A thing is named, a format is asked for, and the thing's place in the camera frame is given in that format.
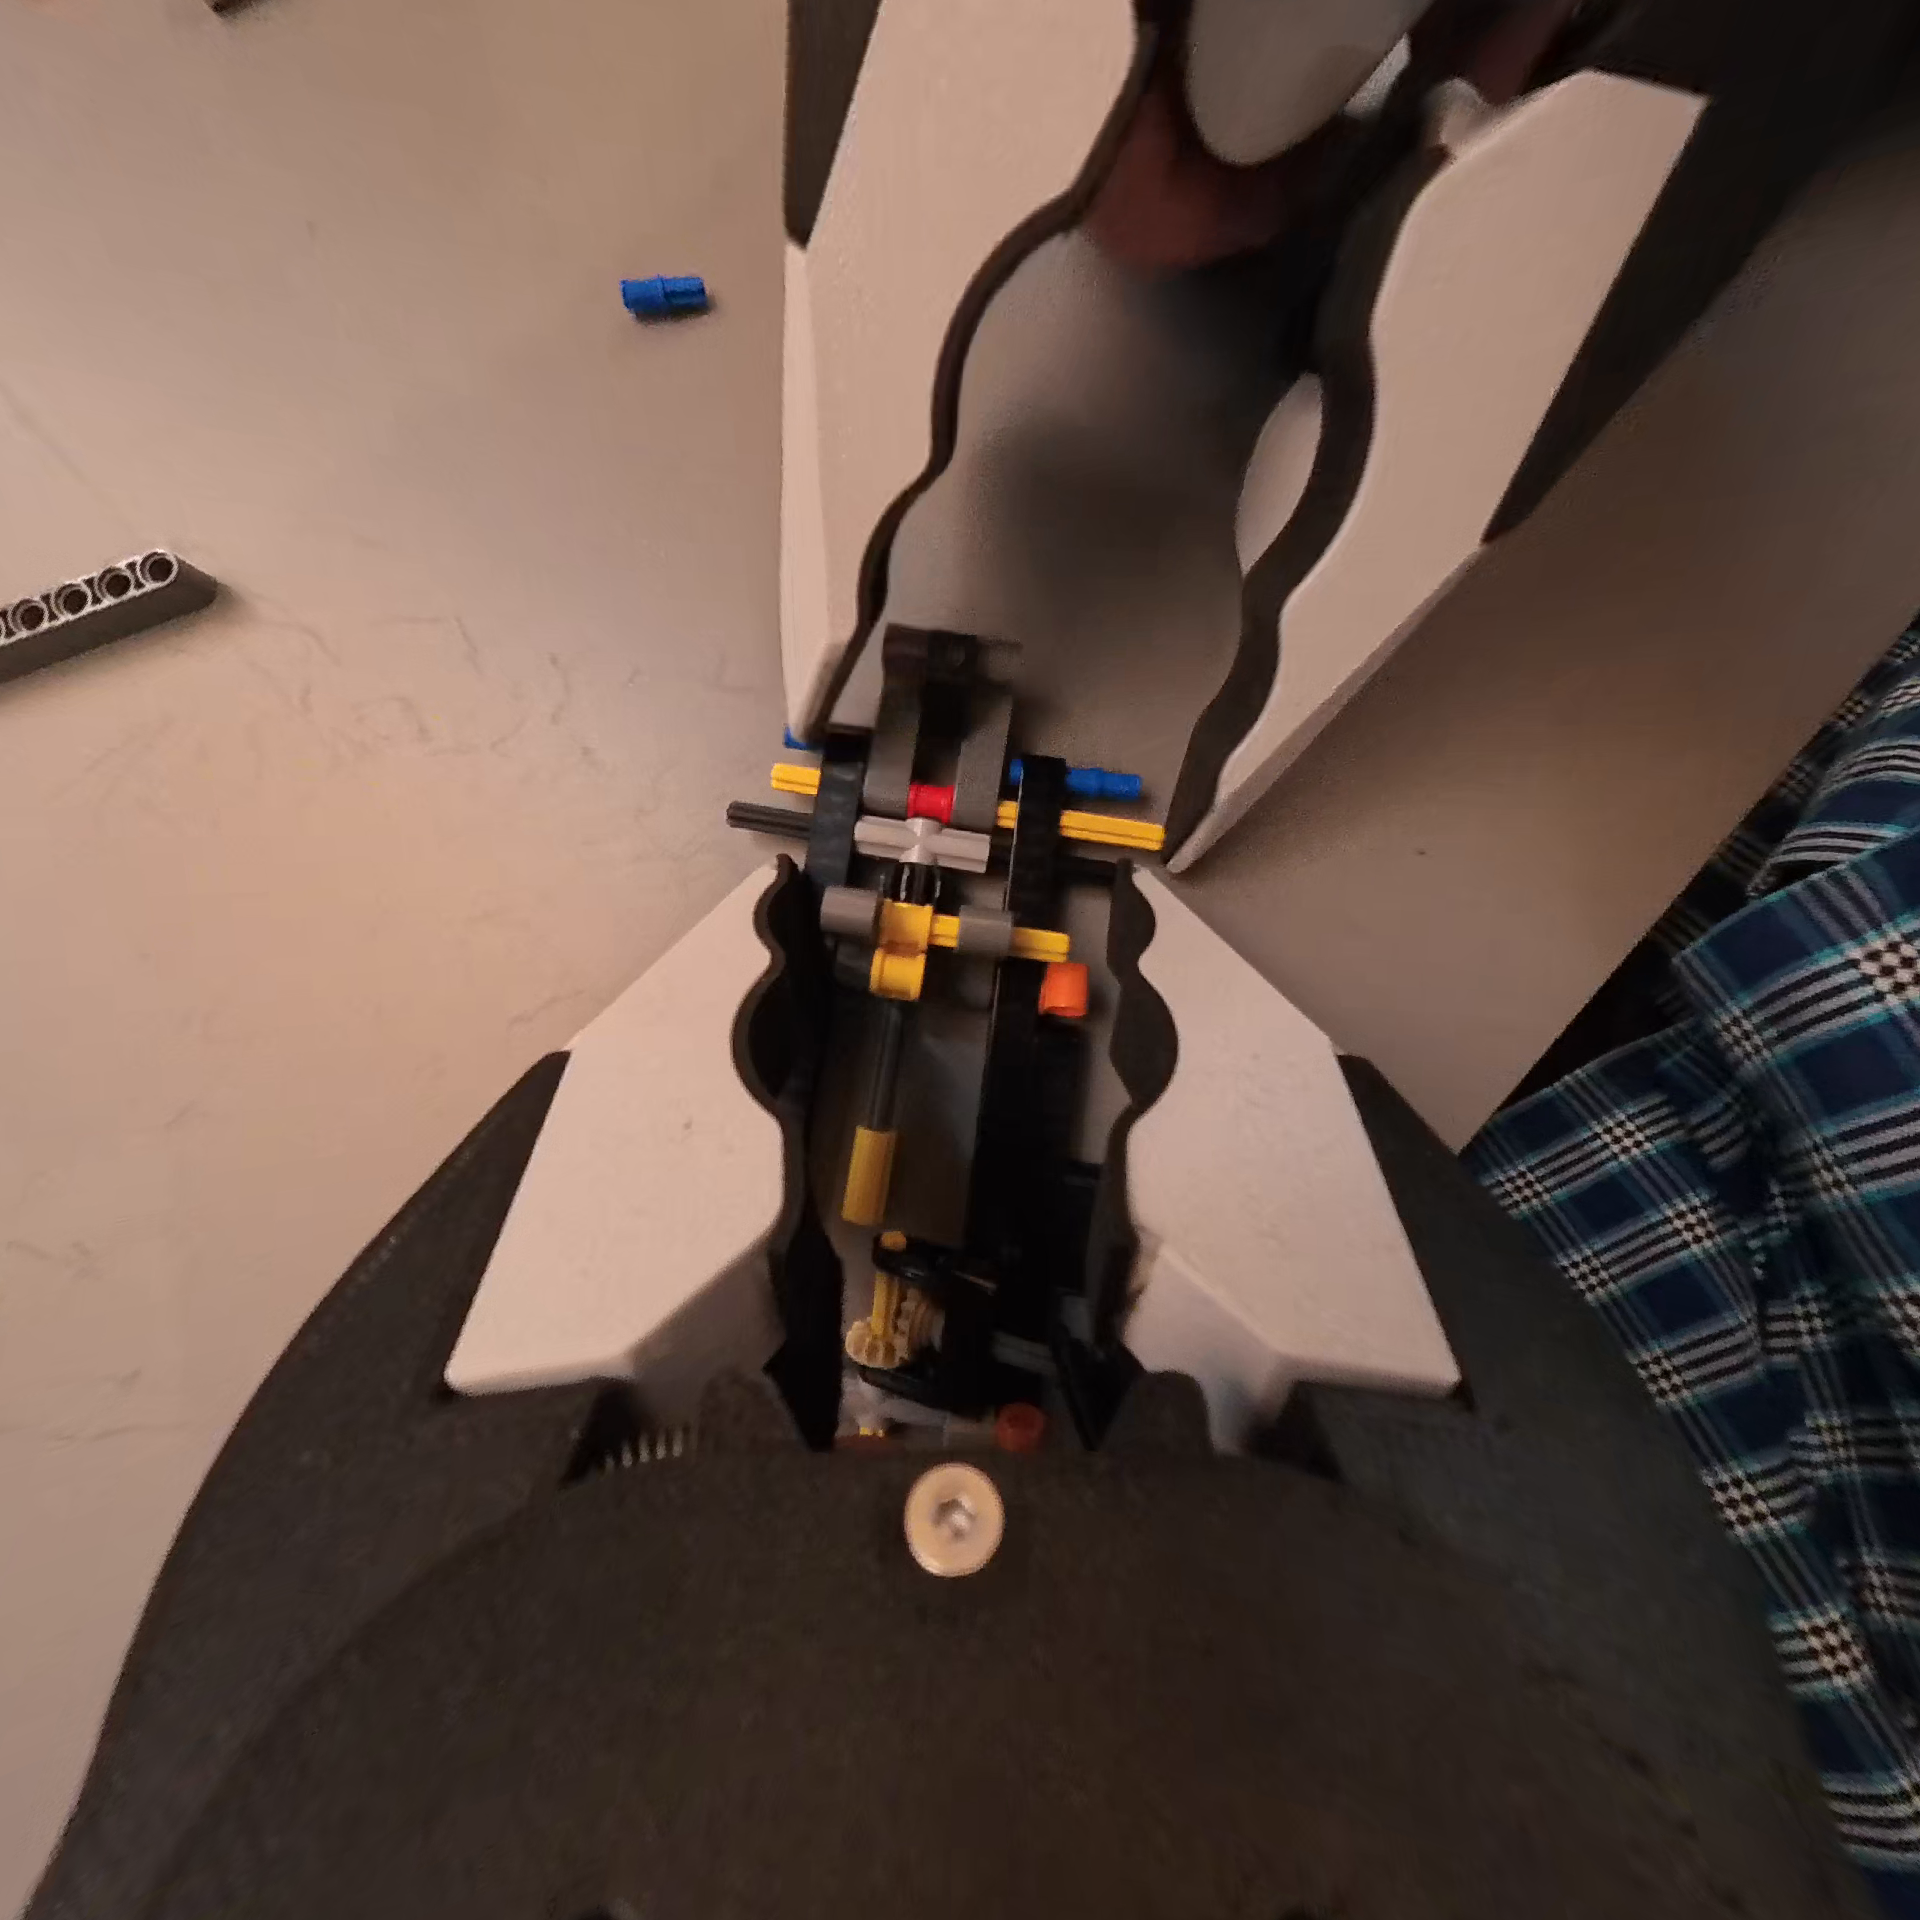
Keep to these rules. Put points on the multicoloured lego chassis assembly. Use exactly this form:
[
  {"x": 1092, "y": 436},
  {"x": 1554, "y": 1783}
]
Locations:
[{"x": 900, "y": 930}]

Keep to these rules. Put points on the grey lego beam with holes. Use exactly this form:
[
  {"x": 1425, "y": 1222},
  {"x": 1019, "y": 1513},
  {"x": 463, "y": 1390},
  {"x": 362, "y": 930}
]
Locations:
[{"x": 98, "y": 609}]

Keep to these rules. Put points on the blue plaid shirt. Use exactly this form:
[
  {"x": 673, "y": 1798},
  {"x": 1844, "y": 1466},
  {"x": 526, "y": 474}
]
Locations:
[{"x": 1770, "y": 1201}]

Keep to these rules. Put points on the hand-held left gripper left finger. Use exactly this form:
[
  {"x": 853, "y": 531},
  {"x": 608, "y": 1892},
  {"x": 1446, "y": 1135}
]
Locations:
[{"x": 631, "y": 1201}]

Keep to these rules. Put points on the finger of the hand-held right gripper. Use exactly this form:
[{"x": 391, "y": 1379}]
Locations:
[
  {"x": 900, "y": 224},
  {"x": 1470, "y": 331}
]

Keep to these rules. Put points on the person's right hand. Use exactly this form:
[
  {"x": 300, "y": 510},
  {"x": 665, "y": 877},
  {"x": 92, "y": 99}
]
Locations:
[{"x": 1184, "y": 211}]

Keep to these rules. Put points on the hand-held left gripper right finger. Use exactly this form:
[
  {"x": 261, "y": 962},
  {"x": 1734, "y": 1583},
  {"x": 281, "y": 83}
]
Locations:
[{"x": 1291, "y": 1201}]

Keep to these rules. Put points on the short blue lego pin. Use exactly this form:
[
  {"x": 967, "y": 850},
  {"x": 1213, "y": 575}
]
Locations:
[{"x": 662, "y": 296}]

